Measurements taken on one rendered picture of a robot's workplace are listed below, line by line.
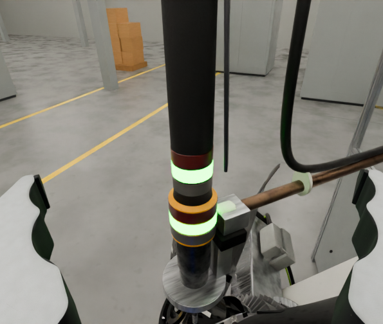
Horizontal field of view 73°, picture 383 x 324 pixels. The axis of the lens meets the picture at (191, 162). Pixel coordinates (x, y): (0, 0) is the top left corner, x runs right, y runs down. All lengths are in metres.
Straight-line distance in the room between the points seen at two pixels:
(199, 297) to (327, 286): 0.47
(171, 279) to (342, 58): 5.44
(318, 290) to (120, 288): 1.59
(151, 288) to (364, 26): 5.03
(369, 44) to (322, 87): 0.93
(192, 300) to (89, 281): 1.93
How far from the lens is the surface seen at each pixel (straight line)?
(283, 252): 0.78
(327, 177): 0.34
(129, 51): 8.32
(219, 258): 0.28
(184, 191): 0.21
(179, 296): 0.30
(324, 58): 5.62
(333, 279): 0.73
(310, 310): 0.46
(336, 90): 5.74
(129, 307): 2.02
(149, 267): 2.16
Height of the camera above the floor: 1.72
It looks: 32 degrees down
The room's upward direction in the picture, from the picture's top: 1 degrees counter-clockwise
